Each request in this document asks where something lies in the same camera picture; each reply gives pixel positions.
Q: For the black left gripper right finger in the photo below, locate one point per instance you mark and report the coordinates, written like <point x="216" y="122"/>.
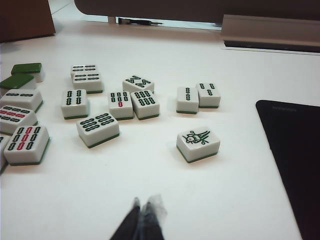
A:
<point x="151" y="225"/>

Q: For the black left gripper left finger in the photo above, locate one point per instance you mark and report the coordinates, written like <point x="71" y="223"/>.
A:
<point x="126" y="225"/>

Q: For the bird print mahjong tile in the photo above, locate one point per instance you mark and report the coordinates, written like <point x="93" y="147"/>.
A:
<point x="197" y="147"/>

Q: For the six bamboo mahjong tile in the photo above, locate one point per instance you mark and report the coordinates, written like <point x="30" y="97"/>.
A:
<point x="98" y="128"/>
<point x="146" y="105"/>

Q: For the nine bamboo mahjong tile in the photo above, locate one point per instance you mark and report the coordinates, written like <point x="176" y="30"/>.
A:
<point x="25" y="145"/>
<point x="15" y="118"/>

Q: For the two bamboo mahjong tile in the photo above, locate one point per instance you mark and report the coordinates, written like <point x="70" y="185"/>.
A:
<point x="187" y="101"/>
<point x="21" y="98"/>

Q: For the three bamboo mahjong tile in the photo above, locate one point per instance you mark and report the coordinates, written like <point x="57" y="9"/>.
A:
<point x="209" y="96"/>

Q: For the eight bamboo mahjong tile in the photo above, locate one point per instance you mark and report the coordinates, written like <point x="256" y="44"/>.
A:
<point x="140" y="83"/>

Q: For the white green-backed mahjong tile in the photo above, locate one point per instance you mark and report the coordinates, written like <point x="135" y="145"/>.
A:
<point x="2" y="155"/>

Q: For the face-down green mahjong tile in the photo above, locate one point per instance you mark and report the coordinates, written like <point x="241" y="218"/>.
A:
<point x="27" y="68"/>
<point x="16" y="81"/>

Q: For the black rectangular mat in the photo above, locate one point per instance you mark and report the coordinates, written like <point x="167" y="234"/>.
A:
<point x="295" y="162"/>

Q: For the black screwdriver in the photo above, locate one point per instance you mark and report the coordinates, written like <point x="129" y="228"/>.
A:
<point x="135" y="21"/>

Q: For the light blue paper sheet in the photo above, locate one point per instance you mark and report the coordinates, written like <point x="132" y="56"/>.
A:
<point x="190" y="24"/>

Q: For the brown wooden box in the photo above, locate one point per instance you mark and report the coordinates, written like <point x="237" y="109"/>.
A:
<point x="25" y="17"/>

